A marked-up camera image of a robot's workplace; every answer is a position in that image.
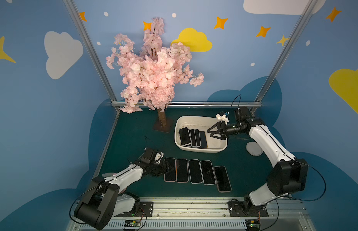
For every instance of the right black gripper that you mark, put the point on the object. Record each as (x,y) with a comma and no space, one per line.
(222,130)

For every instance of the circuit board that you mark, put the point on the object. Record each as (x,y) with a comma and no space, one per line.
(253,225)
(132,224)

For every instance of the phone beige case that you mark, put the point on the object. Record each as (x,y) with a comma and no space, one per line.
(222,179)

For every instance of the phone cream case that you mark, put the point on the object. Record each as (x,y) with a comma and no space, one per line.
(185,137)

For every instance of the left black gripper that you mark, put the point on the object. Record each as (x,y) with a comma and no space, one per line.
(163,167)

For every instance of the phone salmon case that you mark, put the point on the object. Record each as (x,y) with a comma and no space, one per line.
(203,140)

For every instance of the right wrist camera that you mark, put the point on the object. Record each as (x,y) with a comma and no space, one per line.
(223,117)

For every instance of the phone light pink case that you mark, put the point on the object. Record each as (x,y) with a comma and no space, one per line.
(207,172)

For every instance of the pink spray bottle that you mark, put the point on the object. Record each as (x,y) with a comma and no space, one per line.
(105,175)

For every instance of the pink cherry blossom tree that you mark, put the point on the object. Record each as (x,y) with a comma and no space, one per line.
(151,76)

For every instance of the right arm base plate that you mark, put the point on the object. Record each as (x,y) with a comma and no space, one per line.
(246,209)

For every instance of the phone grey case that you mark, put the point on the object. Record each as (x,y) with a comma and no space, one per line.
(197,138)

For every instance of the phone white case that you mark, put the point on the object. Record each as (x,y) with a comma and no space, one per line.
(195,172)

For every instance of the white round lid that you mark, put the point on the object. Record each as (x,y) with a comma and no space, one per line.
(254,149)

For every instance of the phone coral case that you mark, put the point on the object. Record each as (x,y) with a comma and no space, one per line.
(170,170)

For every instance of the phone blue case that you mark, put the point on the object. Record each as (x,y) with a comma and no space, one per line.
(193,138)

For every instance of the white plastic storage box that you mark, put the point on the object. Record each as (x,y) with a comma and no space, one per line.
(203,124)

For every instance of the right circuit board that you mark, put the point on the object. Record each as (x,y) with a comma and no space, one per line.
(253,225)

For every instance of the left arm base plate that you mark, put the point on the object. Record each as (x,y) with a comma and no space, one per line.
(142,208)

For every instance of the left circuit board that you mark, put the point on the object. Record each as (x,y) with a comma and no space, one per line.
(132,224)

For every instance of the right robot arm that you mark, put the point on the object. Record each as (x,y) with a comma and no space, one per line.
(288,175)

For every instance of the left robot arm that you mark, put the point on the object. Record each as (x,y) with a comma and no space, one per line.
(103,199)

